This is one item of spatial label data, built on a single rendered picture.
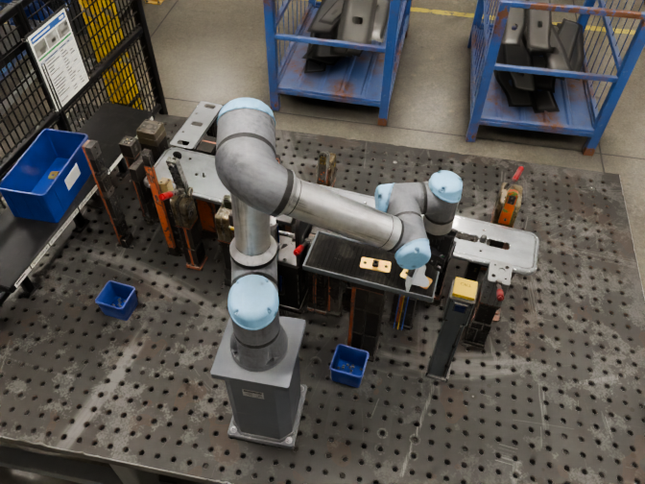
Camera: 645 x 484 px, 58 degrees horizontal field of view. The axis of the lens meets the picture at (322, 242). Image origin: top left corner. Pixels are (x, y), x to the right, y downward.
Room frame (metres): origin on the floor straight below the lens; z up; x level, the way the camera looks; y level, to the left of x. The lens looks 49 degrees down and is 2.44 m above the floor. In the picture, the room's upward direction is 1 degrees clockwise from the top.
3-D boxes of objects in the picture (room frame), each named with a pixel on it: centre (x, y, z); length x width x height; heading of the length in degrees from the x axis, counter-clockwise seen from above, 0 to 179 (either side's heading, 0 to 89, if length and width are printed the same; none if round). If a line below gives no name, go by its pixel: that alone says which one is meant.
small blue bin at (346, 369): (0.92, -0.09, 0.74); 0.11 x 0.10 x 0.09; 73
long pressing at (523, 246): (1.40, -0.04, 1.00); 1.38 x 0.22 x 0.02; 73
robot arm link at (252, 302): (0.79, 0.16, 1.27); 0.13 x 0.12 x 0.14; 5
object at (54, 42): (1.79, 0.93, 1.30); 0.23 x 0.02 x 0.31; 163
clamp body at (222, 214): (1.30, 0.32, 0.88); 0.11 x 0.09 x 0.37; 163
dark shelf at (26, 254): (1.47, 0.90, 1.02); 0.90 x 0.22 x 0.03; 163
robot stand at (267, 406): (0.79, 0.16, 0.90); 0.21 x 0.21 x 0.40; 80
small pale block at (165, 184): (1.44, 0.54, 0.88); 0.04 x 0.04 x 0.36; 73
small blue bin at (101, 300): (1.16, 0.71, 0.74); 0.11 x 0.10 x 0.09; 73
